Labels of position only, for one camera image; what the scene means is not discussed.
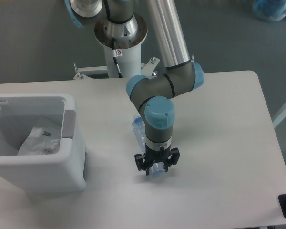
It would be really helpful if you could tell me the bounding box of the white pedestal base frame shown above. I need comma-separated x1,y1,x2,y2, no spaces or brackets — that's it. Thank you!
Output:
72,54,196,80

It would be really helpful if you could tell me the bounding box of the white plastic wrapper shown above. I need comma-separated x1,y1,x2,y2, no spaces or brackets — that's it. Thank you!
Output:
18,127,61,156

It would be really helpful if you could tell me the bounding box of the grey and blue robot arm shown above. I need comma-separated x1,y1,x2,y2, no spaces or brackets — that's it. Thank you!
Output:
65,0,204,175

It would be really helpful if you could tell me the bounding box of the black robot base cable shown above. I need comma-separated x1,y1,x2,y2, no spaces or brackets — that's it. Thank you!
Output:
111,37,123,78

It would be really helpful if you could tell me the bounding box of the clear plastic water bottle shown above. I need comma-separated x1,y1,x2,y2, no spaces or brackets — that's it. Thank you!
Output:
132,115,165,177

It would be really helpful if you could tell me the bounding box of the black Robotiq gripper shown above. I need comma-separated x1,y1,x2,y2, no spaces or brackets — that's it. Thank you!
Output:
134,144,180,176

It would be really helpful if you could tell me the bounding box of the white plastic trash can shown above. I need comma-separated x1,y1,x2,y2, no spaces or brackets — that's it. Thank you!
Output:
0,93,86,192

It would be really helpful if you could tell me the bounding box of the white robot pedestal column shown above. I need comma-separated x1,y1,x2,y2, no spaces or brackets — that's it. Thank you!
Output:
94,13,148,54

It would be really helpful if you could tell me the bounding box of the blue plastic bag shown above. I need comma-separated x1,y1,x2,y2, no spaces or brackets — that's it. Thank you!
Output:
252,0,286,22

